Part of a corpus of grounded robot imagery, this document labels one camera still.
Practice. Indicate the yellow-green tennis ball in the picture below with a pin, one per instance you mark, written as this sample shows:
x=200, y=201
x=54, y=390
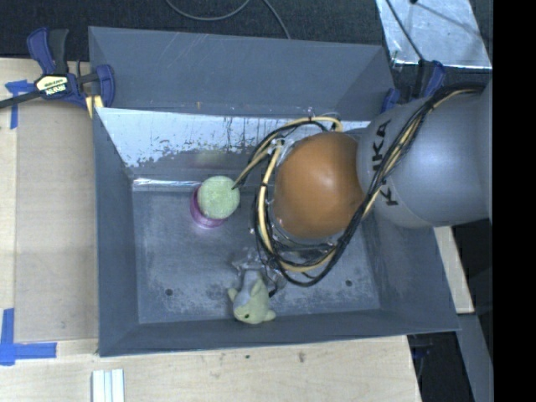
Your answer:
x=218, y=197

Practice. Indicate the grey metal bin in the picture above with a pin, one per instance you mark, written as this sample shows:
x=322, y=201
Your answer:
x=176, y=258

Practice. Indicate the purple plastic cup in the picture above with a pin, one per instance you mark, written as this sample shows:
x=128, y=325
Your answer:
x=202, y=219

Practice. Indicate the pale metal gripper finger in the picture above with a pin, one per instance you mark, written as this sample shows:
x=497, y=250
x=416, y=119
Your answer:
x=247, y=262

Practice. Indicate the green and grey toy animal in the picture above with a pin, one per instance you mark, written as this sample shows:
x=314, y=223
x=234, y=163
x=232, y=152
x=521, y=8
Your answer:
x=254, y=304

